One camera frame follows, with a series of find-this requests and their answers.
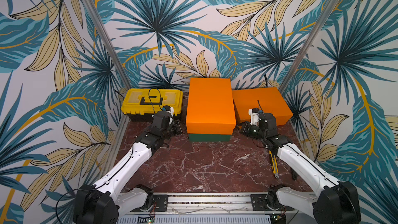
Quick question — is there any large orange shoebox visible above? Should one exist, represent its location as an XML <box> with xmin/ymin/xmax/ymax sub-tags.
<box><xmin>186</xmin><ymin>78</ymin><xmax>236</xmax><ymax>135</ymax></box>

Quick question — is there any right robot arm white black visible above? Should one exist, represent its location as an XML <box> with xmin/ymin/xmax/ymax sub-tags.
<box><xmin>239</xmin><ymin>108</ymin><xmax>361</xmax><ymax>224</ymax></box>

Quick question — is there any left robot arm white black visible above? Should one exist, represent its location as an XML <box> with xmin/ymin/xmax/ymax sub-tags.
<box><xmin>73</xmin><ymin>105</ymin><xmax>181</xmax><ymax>224</ymax></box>

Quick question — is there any yellow black toolbox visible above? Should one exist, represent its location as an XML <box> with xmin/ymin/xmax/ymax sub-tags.
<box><xmin>121</xmin><ymin>89</ymin><xmax>183</xmax><ymax>122</ymax></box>

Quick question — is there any green shoebox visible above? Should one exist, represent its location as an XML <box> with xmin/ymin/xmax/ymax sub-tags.
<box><xmin>188</xmin><ymin>134</ymin><xmax>232</xmax><ymax>142</ymax></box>

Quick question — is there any yellow utility knife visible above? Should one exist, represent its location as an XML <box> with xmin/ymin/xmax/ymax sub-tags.
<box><xmin>269</xmin><ymin>151</ymin><xmax>279</xmax><ymax>178</ymax></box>

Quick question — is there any red pipe wrench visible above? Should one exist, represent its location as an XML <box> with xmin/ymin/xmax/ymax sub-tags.
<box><xmin>290</xmin><ymin>167</ymin><xmax>297</xmax><ymax>180</ymax></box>

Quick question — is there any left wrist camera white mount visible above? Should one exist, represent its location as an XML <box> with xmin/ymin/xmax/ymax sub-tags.
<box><xmin>162</xmin><ymin>105</ymin><xmax>174</xmax><ymax>116</ymax></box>

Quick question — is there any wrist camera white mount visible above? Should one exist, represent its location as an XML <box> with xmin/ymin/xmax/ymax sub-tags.
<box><xmin>248</xmin><ymin>108</ymin><xmax>259</xmax><ymax>127</ymax></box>
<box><xmin>162</xmin><ymin>105</ymin><xmax>174</xmax><ymax>116</ymax></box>

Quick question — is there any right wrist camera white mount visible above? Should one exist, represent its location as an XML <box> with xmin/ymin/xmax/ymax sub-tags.
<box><xmin>248</xmin><ymin>108</ymin><xmax>259</xmax><ymax>127</ymax></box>

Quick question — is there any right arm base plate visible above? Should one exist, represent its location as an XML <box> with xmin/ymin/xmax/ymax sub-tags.
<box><xmin>250</xmin><ymin>194</ymin><xmax>294</xmax><ymax>212</ymax></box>

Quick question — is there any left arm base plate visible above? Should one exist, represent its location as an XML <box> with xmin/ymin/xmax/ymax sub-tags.
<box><xmin>148</xmin><ymin>195</ymin><xmax>169</xmax><ymax>213</ymax></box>

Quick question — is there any front aluminium rail frame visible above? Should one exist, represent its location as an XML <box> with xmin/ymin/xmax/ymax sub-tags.
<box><xmin>73</xmin><ymin>192</ymin><xmax>343</xmax><ymax>224</ymax></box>

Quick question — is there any white slotted cable duct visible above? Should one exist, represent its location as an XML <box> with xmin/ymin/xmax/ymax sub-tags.
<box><xmin>117</xmin><ymin>214</ymin><xmax>272</xmax><ymax>224</ymax></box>

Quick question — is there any left aluminium corner post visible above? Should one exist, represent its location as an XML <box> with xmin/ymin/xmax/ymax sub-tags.
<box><xmin>82</xmin><ymin>0</ymin><xmax>131</xmax><ymax>89</ymax></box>

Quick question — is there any aluminium corner post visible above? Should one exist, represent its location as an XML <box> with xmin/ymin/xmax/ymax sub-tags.
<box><xmin>279</xmin><ymin>0</ymin><xmax>339</xmax><ymax>94</ymax></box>
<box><xmin>82</xmin><ymin>0</ymin><xmax>131</xmax><ymax>89</ymax></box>

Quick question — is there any right aluminium corner post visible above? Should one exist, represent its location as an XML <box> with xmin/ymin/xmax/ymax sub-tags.
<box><xmin>279</xmin><ymin>0</ymin><xmax>339</xmax><ymax>94</ymax></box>

